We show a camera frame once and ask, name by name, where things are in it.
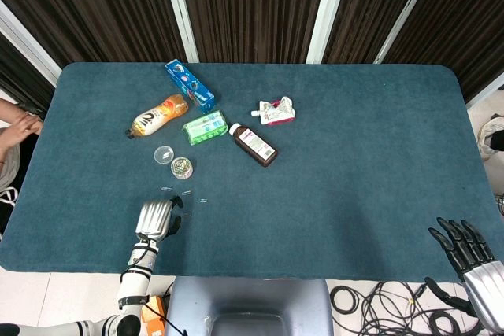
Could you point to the clear paper clip container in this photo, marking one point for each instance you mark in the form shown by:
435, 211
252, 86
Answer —
181, 168

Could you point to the grey robot torso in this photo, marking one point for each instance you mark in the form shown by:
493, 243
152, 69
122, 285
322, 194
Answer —
252, 304

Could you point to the blue toothpaste box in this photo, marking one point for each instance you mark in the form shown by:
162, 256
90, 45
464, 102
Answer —
189, 84

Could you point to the green wet wipes pack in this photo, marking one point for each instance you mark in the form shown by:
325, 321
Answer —
205, 128

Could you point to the orange cardboard box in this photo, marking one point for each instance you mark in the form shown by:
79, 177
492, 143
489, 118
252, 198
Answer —
153, 316

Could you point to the clear round lid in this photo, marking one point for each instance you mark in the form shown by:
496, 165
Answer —
164, 154

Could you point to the orange drink bottle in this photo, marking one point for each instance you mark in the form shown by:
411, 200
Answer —
155, 117

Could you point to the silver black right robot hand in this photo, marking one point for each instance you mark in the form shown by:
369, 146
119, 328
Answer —
486, 285

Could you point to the teal table cloth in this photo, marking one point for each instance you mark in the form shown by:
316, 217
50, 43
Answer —
315, 194

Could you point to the crumpled white pink pouch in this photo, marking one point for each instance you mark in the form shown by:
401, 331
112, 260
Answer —
277, 111

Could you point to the brown medicine bottle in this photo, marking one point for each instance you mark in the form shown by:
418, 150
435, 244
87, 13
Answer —
254, 145

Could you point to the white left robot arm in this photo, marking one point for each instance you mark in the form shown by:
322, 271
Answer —
135, 286

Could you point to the white crumpled bag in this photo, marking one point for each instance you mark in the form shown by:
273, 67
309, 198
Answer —
488, 127

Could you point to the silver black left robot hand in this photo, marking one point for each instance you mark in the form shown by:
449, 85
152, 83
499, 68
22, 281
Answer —
154, 218

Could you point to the white partition frame post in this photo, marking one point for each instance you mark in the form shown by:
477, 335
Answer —
179, 9
328, 9
407, 9
486, 96
27, 43

